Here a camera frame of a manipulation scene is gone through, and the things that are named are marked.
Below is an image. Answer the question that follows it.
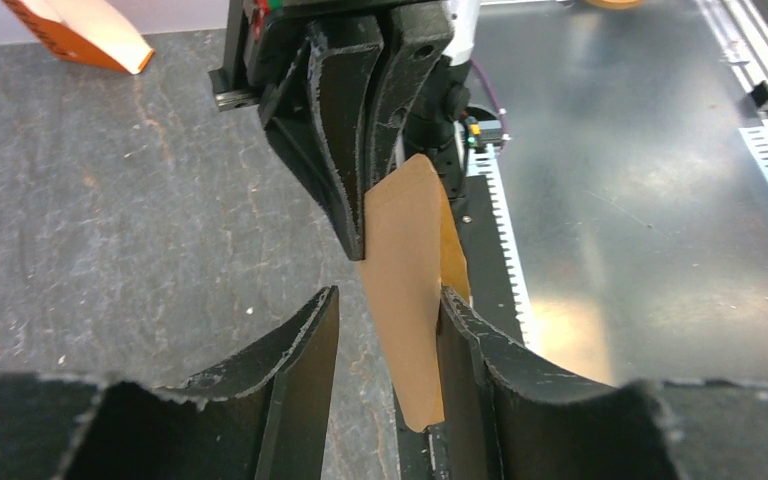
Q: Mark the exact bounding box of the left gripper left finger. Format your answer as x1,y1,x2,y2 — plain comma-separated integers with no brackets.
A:
0,286,340,479

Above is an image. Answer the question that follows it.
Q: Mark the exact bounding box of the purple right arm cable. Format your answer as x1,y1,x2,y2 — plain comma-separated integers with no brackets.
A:
468,59,510,134

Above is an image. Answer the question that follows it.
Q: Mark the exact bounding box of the brown coffee filter holder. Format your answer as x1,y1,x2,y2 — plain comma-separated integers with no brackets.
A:
3,0,154,75

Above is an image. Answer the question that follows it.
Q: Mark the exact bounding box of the brown paper coffee filter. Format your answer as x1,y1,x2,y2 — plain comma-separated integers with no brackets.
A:
357,154,471,432

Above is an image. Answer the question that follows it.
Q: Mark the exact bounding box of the slotted cable duct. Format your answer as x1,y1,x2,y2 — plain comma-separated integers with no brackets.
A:
467,144,534,347

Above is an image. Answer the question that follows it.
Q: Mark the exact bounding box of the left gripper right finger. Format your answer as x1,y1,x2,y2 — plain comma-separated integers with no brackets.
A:
437,287,681,479

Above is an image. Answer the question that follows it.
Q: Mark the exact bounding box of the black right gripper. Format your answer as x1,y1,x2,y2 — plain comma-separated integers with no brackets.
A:
209,0,453,261

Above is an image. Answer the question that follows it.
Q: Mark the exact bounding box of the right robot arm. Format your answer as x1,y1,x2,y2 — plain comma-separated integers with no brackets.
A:
209,1,480,261

